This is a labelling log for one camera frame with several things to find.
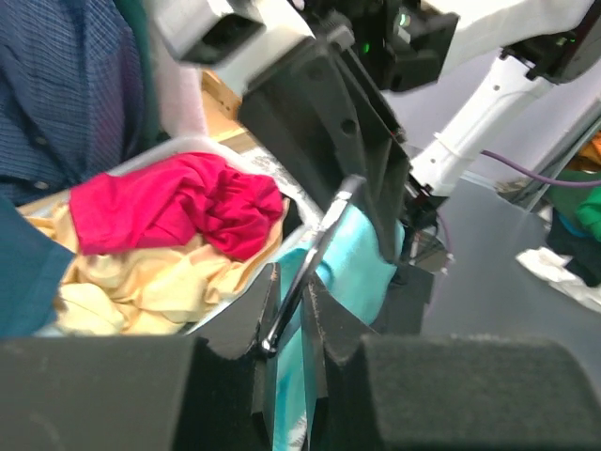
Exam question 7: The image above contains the dark blue garment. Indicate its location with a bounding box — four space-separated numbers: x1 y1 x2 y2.
1 197 73 338

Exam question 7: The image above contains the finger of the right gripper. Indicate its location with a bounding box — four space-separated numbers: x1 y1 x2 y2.
238 27 408 262

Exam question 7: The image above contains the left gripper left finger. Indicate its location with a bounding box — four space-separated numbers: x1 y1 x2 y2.
185 263 280 446

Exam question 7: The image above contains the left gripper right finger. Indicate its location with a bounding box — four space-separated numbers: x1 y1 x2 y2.
301 275 380 409

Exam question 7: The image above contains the blue plaid shirt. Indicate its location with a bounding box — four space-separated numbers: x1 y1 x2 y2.
1 1 145 206

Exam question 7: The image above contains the white garment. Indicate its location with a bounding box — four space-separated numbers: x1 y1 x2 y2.
143 1 208 137

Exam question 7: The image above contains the dark green garment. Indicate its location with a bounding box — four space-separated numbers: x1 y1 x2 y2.
115 0 167 152

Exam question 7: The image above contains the black base bar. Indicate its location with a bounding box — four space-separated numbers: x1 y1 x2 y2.
372 187 453 334

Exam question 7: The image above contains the right wooden clothes rack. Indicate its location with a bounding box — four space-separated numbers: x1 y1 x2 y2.
13 70 264 217

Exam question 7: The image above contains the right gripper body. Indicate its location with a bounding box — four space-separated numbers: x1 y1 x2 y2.
300 0 459 92

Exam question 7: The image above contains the clothes pile on floor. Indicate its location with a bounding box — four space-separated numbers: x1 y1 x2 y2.
516 134 600 313

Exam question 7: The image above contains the beige t shirt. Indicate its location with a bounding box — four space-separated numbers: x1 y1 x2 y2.
27 204 283 335

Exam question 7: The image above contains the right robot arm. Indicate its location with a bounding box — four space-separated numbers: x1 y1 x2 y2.
238 1 600 261

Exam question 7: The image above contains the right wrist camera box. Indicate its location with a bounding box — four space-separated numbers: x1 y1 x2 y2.
149 0 315 96

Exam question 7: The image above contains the white plastic basket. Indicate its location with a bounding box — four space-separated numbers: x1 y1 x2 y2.
29 145 302 335

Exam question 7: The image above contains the magenta garment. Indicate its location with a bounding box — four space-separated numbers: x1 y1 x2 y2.
69 152 284 260

